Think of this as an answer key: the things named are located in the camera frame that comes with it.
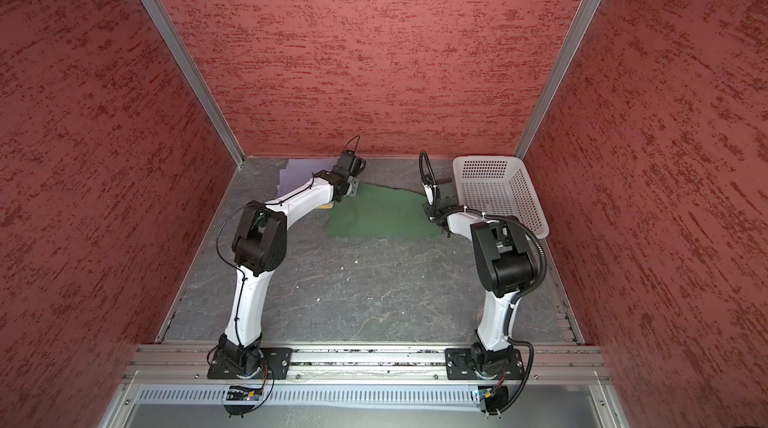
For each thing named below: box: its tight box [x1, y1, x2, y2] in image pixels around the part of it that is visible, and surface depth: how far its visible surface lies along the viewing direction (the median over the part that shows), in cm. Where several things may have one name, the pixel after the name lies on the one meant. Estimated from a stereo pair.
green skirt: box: [327, 183, 443, 237], surface depth 102 cm
